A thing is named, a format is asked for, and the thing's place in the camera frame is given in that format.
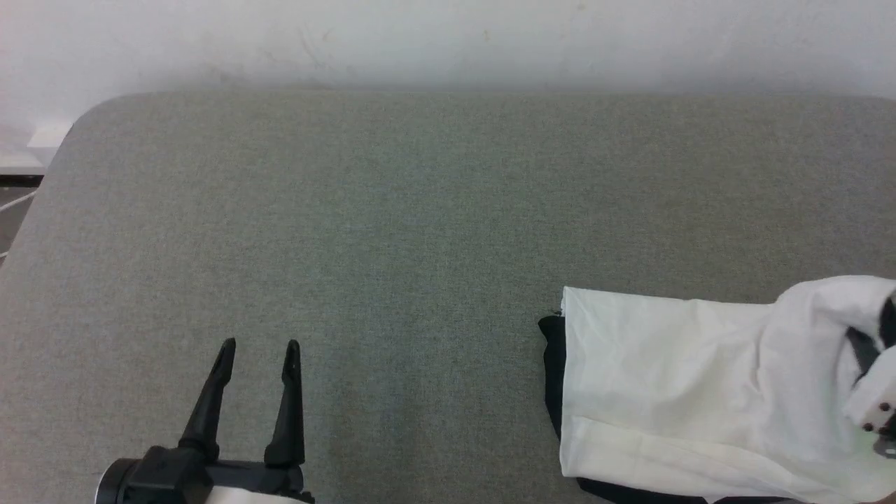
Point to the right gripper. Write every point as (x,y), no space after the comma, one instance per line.
(878,399)

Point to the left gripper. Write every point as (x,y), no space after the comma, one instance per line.
(259,479)

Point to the black and white garment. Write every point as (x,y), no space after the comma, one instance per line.
(665,364)

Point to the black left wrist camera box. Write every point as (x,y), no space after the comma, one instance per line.
(168,477)

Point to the white block by wall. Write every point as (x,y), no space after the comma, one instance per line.
(50,134)

